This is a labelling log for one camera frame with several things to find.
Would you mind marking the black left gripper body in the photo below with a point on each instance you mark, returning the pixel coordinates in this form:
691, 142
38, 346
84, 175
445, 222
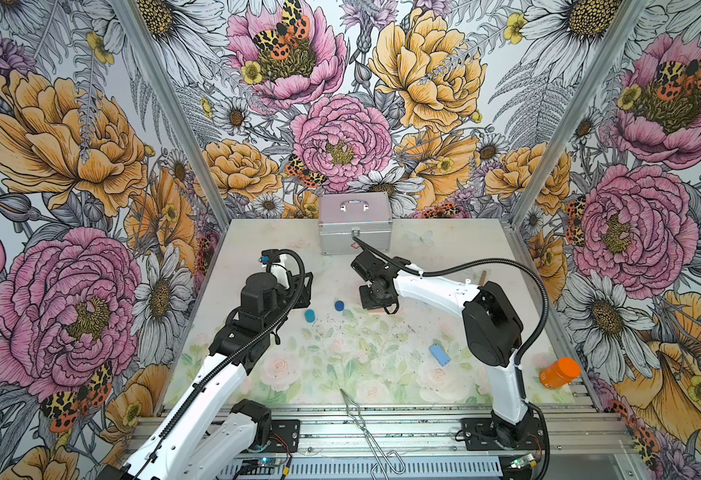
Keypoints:
296, 296

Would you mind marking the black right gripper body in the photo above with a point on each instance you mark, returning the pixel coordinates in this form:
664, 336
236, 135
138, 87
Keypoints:
372, 297

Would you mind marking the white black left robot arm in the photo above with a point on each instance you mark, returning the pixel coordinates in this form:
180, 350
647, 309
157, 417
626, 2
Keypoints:
183, 447

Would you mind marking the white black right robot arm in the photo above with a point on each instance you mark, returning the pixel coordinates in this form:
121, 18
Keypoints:
493, 328

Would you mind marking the blue rectangular block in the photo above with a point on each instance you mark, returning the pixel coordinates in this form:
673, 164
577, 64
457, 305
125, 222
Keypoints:
439, 355

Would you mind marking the silver aluminium case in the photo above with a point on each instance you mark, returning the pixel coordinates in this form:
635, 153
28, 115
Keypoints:
366, 215

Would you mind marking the left green circuit board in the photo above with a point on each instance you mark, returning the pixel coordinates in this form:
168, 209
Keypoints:
264, 465

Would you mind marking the green circuit board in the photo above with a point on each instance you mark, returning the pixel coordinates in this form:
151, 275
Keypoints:
264, 465
526, 461

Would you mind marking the orange plastic bottle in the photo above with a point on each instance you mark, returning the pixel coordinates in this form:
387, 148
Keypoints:
559, 373

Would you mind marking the right green circuit board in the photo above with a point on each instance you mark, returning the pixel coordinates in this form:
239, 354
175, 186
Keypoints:
526, 461

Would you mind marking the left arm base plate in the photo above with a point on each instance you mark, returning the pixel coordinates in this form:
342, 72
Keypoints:
284, 437

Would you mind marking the metal wire tongs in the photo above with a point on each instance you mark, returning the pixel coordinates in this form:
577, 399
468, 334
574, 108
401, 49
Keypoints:
384, 462

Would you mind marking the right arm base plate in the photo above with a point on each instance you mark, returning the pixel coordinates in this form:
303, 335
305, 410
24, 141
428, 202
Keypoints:
482, 433

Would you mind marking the aluminium rail frame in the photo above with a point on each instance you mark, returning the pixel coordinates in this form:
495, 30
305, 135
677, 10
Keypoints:
327, 430

